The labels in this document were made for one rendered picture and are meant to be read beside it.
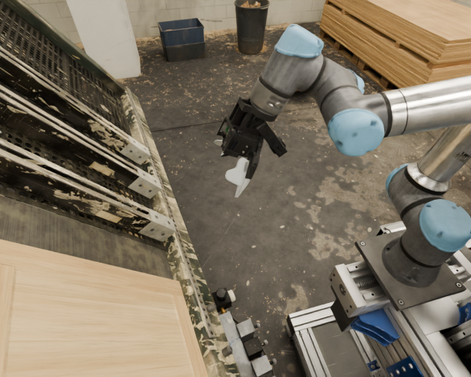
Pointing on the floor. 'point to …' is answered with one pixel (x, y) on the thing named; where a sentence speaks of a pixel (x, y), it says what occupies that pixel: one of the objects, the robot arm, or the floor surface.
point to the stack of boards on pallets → (407, 39)
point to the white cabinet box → (107, 35)
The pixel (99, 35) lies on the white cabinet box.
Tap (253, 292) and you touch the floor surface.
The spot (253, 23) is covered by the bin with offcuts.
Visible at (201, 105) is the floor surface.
